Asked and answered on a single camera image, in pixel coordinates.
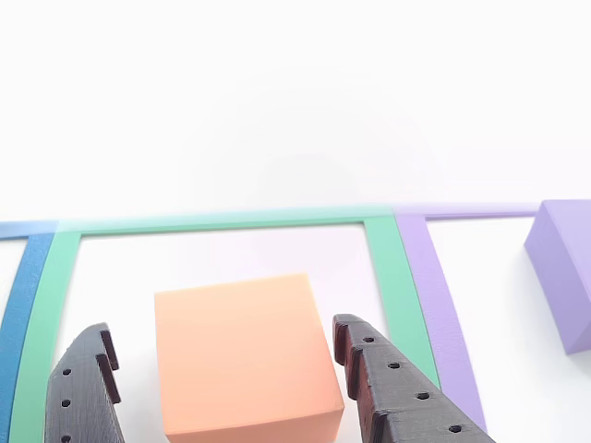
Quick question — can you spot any orange cube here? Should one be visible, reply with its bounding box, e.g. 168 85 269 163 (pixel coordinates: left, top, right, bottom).
153 271 345 443

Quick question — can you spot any large purple cube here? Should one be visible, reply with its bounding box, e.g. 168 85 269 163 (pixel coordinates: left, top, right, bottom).
524 198 591 356

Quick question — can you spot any green tape square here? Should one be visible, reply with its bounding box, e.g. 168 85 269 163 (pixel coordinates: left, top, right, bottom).
7 206 442 443

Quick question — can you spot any blue tape square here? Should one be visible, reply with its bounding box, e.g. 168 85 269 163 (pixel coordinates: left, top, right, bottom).
0 220 59 443

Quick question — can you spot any purple tape square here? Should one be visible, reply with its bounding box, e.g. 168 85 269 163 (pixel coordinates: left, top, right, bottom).
392 201 544 435

